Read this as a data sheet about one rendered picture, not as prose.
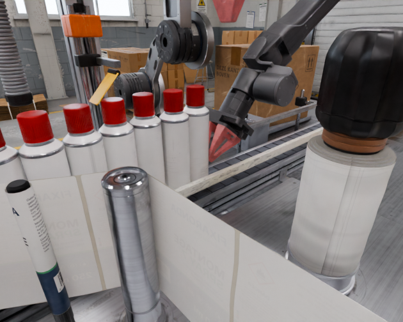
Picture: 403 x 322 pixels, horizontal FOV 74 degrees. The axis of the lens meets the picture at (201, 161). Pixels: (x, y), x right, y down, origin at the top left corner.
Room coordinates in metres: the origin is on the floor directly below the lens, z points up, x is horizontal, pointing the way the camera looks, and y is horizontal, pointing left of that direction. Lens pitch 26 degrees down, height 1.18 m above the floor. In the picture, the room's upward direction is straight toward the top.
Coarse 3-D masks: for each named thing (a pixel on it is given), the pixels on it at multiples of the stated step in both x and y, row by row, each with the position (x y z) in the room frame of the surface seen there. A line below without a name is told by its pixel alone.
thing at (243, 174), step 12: (300, 132) 0.80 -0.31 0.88; (276, 144) 0.71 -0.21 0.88; (240, 156) 0.63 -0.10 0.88; (252, 156) 0.63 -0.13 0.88; (276, 156) 0.63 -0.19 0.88; (288, 156) 0.63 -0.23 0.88; (216, 168) 0.56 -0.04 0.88; (252, 168) 0.56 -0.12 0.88; (228, 180) 0.50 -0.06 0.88; (204, 192) 0.46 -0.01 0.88
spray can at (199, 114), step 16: (192, 96) 0.47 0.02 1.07; (192, 112) 0.47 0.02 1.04; (208, 112) 0.48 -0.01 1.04; (192, 128) 0.46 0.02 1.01; (208, 128) 0.48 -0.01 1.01; (192, 144) 0.46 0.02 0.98; (208, 144) 0.48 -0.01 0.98; (192, 160) 0.46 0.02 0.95; (208, 160) 0.48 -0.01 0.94; (192, 176) 0.46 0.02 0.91
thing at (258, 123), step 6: (300, 108) 0.79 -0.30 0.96; (306, 108) 0.81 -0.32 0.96; (312, 108) 0.83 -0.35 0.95; (276, 114) 0.72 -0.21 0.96; (282, 114) 0.73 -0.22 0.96; (288, 114) 0.75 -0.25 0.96; (294, 114) 0.77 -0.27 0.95; (258, 120) 0.67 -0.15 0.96; (264, 120) 0.68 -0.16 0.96; (270, 120) 0.69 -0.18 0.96; (276, 120) 0.71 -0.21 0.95; (252, 126) 0.64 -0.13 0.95; (258, 126) 0.66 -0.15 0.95; (210, 138) 0.55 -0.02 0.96
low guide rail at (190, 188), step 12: (312, 132) 0.71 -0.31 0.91; (288, 144) 0.63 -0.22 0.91; (300, 144) 0.66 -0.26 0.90; (264, 156) 0.56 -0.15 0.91; (228, 168) 0.50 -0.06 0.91; (240, 168) 0.51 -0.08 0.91; (204, 180) 0.45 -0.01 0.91; (216, 180) 0.47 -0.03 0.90; (180, 192) 0.41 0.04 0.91; (192, 192) 0.43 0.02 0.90
